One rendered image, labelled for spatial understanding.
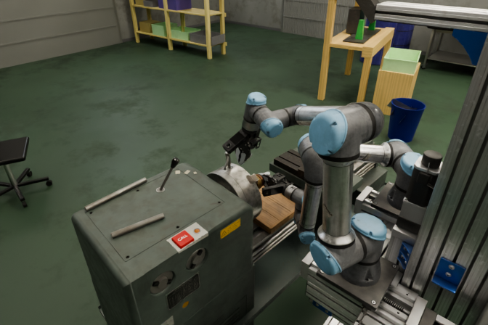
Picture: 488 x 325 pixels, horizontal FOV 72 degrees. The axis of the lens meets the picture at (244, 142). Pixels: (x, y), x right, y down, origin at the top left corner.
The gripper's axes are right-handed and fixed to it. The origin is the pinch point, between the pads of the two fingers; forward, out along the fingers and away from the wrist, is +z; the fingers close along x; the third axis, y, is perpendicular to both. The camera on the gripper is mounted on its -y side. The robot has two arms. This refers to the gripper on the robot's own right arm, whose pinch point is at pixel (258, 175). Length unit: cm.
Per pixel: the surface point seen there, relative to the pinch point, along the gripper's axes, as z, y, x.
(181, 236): -25, -66, 19
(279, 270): -23, -5, -54
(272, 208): -9.6, 2.6, -19.1
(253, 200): -17.9, -22.0, 6.0
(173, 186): 4, -51, 18
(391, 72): 84, 358, -43
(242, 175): -8.8, -19.9, 15.1
